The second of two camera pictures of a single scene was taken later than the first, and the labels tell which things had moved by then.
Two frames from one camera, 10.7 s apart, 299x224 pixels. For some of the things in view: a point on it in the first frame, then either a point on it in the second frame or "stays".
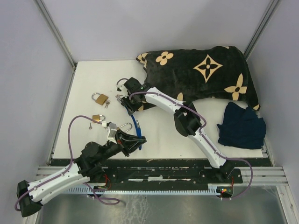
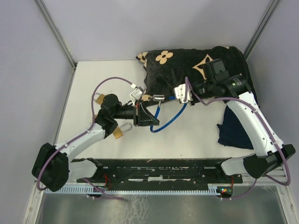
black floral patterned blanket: (218, 72) stays
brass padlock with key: (102, 99) stays
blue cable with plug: (138, 129) -> (160, 98)
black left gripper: (129, 146) -> (142, 116)
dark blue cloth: (241, 128) stays
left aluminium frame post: (56, 31) stays
